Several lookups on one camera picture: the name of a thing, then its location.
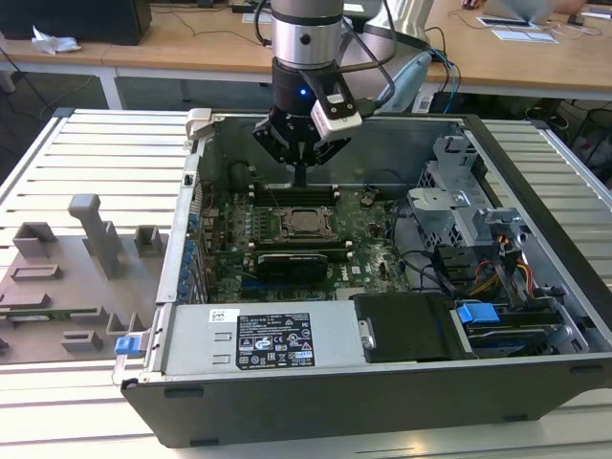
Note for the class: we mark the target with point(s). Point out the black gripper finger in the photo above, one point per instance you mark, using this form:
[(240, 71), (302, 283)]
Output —
[(330, 153), (270, 136)]

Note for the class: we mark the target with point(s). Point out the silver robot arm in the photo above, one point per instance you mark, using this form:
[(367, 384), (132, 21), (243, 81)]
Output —
[(306, 33)]

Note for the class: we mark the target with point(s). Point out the CPU socket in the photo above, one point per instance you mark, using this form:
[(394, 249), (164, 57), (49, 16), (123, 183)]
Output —
[(285, 235)]

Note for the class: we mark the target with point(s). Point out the black drive bay cover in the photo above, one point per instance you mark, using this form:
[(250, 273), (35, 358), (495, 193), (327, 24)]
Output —
[(406, 330)]

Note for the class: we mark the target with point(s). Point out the round coin battery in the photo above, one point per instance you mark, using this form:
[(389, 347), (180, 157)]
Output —
[(367, 200)]

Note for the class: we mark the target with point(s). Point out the black power adapter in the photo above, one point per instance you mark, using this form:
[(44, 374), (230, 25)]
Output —
[(242, 8)]

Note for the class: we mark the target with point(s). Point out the white power adapter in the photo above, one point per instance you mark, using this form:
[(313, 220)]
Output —
[(423, 102)]

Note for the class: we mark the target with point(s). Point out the wooden desk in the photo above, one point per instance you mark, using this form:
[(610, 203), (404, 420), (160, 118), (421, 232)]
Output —
[(191, 57)]

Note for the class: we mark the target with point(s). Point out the pale blue teach pendant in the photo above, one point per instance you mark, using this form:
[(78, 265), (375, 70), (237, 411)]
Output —
[(406, 76)]

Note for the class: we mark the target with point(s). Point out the metal disk bay cage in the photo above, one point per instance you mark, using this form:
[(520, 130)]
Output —
[(437, 210)]

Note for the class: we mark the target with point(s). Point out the black graphics card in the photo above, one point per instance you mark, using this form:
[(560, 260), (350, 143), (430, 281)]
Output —
[(291, 270)]

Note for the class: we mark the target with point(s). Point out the green motherboard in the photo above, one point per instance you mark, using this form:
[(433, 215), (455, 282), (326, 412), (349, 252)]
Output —
[(378, 268)]

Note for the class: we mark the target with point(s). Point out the silver chipset heatsink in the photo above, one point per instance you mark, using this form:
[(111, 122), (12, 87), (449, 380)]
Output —
[(353, 292)]

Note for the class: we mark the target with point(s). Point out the silver power supply unit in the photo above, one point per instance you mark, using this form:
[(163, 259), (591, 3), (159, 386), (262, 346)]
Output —
[(201, 334)]

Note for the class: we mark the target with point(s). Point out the blue disk carrier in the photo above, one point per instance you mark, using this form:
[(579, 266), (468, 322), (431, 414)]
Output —
[(478, 318)]

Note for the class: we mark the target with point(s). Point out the black computer tower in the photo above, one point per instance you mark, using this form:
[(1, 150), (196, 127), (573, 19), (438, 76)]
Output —
[(72, 19)]

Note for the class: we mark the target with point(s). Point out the crumpled white paper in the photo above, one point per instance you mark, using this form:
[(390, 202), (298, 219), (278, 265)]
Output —
[(55, 44)]

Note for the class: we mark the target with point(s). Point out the grey laptop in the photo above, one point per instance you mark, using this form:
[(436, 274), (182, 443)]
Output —
[(521, 9)]

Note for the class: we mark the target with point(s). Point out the grey parts rack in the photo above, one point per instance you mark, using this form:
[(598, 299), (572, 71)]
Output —
[(72, 291)]

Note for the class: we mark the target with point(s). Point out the black PC case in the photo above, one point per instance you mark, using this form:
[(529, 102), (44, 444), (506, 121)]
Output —
[(334, 406)]

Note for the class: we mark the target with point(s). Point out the blue release latch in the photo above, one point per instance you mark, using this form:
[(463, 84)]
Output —
[(126, 346)]

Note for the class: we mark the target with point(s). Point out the green RAM stick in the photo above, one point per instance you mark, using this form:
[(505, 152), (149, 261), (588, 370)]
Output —
[(48, 315)]

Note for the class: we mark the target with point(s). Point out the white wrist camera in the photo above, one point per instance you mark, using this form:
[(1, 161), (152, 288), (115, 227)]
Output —
[(334, 126)]

